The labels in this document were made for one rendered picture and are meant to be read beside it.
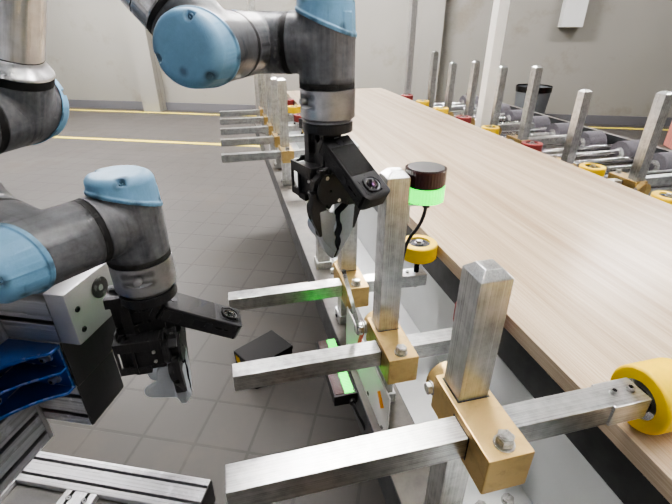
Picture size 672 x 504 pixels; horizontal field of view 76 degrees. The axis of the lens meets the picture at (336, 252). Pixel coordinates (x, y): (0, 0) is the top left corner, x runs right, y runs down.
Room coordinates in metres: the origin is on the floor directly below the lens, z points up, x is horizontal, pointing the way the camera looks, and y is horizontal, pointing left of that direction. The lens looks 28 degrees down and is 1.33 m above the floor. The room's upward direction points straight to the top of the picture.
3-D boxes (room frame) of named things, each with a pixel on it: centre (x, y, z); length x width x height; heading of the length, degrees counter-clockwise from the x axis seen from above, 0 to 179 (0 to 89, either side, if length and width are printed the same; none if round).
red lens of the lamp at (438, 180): (0.60, -0.13, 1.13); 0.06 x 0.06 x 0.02
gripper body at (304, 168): (0.62, 0.02, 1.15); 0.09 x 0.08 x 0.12; 34
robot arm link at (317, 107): (0.62, 0.01, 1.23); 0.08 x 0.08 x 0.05
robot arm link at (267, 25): (0.62, 0.11, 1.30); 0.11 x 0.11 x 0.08; 78
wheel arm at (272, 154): (1.76, 0.25, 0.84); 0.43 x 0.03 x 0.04; 104
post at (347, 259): (0.84, -0.02, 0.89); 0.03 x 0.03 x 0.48; 14
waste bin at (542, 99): (6.19, -2.69, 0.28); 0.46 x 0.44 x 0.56; 80
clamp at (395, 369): (0.57, -0.09, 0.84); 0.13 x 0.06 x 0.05; 14
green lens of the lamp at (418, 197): (0.60, -0.13, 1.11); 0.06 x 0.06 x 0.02
